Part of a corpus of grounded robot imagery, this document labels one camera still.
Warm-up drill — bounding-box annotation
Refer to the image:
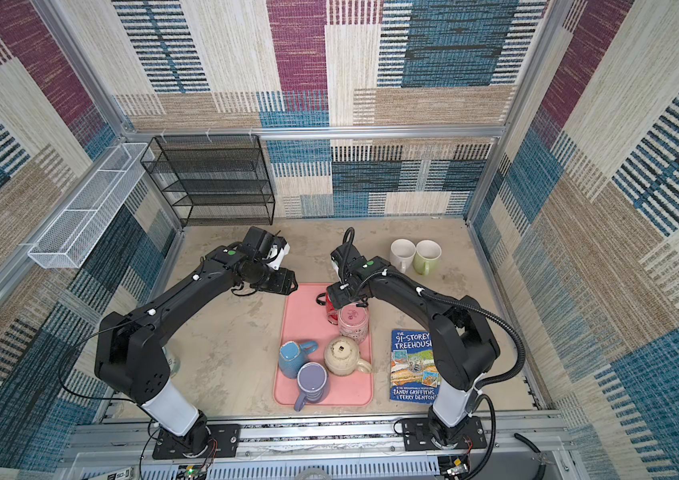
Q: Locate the red ceramic mug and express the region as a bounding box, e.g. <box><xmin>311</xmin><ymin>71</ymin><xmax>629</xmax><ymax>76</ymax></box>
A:
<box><xmin>315</xmin><ymin>291</ymin><xmax>338</xmax><ymax>325</ymax></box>

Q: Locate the white ceramic mug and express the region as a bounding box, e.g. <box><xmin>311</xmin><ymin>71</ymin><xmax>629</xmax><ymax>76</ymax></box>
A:
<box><xmin>389</xmin><ymin>239</ymin><xmax>417</xmax><ymax>273</ymax></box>

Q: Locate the light green ceramic mug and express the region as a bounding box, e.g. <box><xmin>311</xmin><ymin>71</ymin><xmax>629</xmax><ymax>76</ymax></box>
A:
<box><xmin>413</xmin><ymin>240</ymin><xmax>443</xmax><ymax>276</ymax></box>

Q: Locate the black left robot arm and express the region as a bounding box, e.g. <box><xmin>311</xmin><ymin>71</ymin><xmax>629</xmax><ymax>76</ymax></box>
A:
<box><xmin>94</xmin><ymin>227</ymin><xmax>298</xmax><ymax>459</ymax></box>

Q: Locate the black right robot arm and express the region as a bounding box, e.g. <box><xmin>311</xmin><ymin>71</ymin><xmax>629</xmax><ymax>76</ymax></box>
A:
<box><xmin>326</xmin><ymin>227</ymin><xmax>501</xmax><ymax>447</ymax></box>

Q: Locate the pink patterned glass mug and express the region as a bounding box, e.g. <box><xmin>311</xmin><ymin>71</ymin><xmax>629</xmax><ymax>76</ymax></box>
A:
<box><xmin>338</xmin><ymin>304</ymin><xmax>369</xmax><ymax>344</ymax></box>

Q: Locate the beige speckled ceramic mug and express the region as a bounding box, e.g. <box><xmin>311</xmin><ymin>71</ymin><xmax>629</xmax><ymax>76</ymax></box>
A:
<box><xmin>324</xmin><ymin>336</ymin><xmax>373</xmax><ymax>377</ymax></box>

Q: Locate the blue ceramic mug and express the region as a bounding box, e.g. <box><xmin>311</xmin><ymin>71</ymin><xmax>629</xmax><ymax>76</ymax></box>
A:
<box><xmin>278</xmin><ymin>341</ymin><xmax>318</xmax><ymax>379</ymax></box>

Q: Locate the purple ceramic mug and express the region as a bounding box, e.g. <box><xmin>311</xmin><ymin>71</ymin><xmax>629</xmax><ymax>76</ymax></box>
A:
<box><xmin>294</xmin><ymin>362</ymin><xmax>329</xmax><ymax>412</ymax></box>

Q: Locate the pink plastic tray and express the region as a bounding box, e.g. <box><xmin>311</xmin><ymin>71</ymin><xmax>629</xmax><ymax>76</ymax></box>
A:
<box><xmin>279</xmin><ymin>283</ymin><xmax>373</xmax><ymax>411</ymax></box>

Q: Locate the blue treehouse paperback book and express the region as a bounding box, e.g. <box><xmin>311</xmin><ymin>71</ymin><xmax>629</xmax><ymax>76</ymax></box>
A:
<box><xmin>389</xmin><ymin>329</ymin><xmax>441</xmax><ymax>404</ymax></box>

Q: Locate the black wire shelf rack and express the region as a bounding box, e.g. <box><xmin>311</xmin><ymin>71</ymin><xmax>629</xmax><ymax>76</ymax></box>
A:
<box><xmin>140</xmin><ymin>134</ymin><xmax>276</xmax><ymax>227</ymax></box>

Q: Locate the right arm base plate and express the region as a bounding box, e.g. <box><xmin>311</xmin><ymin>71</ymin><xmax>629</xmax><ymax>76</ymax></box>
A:
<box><xmin>393</xmin><ymin>416</ymin><xmax>489</xmax><ymax>451</ymax></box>

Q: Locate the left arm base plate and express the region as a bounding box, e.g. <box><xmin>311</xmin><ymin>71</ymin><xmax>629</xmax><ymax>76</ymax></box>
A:
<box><xmin>151</xmin><ymin>424</ymin><xmax>240</xmax><ymax>461</ymax></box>

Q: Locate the white wire mesh basket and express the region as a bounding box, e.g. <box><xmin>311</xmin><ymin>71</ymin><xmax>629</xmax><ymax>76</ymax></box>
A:
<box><xmin>28</xmin><ymin>143</ymin><xmax>147</xmax><ymax>269</ymax></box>

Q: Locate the aluminium front rail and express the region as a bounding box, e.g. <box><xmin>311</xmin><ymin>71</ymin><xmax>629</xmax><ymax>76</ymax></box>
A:
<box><xmin>55</xmin><ymin>411</ymin><xmax>588</xmax><ymax>479</ymax></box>

